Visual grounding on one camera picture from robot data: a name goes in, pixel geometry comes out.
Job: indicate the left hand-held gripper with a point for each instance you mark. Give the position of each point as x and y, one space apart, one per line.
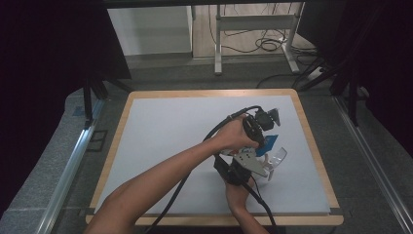
261 122

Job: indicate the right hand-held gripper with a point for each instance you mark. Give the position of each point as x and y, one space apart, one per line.
248 162

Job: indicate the blue and white pouch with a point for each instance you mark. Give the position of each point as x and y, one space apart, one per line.
268 144

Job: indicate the person's left hand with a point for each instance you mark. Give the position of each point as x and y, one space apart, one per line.
232 135

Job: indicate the person's right hand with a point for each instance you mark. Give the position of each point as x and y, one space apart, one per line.
239 195

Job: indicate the white power strip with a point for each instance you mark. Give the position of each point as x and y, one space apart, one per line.
314 73

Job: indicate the wooden table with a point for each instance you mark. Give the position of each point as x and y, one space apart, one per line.
305 220

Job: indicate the black stand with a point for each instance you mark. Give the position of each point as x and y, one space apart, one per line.
352 97
88 97

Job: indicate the dark curtain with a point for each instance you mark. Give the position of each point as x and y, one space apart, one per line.
383 65
48 65

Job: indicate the white panel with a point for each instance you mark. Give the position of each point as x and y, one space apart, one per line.
149 31

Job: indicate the grey metal desk frame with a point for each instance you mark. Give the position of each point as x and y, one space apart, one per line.
256 22

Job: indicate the aluminium floor rail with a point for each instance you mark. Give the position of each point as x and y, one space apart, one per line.
373 165
69 169

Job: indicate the small black floor frame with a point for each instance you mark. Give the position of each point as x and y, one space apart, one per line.
96 141

